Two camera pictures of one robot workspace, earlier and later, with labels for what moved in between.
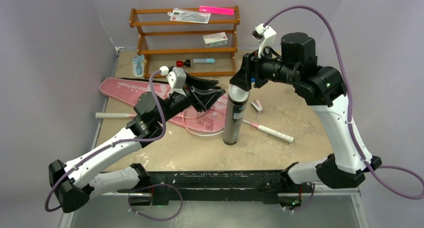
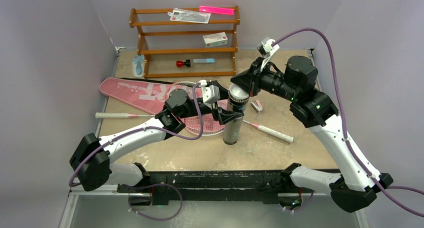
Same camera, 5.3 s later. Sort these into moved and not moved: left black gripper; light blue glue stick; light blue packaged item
Moved: left black gripper
Not moved: light blue glue stick; light blue packaged item
